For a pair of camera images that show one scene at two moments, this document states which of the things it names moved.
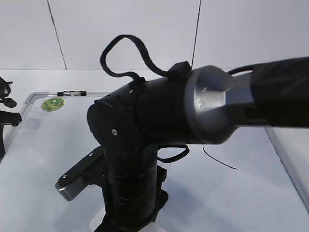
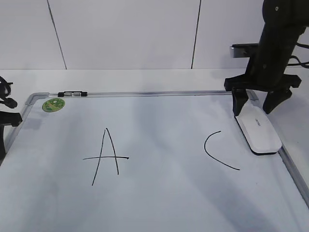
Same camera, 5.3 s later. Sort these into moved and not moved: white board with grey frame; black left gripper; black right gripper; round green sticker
Moved: black right gripper
Not moved: white board with grey frame; black left gripper; round green sticker
